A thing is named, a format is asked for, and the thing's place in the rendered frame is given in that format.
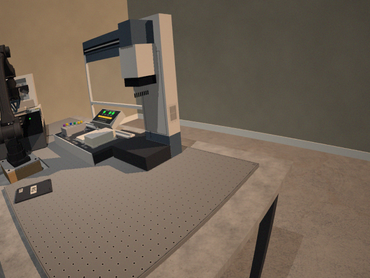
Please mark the beige benchtop instrument with black keypad panel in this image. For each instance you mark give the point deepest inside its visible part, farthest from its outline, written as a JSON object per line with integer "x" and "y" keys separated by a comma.
{"x": 31, "y": 120}

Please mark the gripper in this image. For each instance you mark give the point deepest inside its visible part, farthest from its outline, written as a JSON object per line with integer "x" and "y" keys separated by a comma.
{"x": 14, "y": 99}

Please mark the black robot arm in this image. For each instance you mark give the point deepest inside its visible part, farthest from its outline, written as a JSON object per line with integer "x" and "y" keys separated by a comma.
{"x": 10, "y": 133}

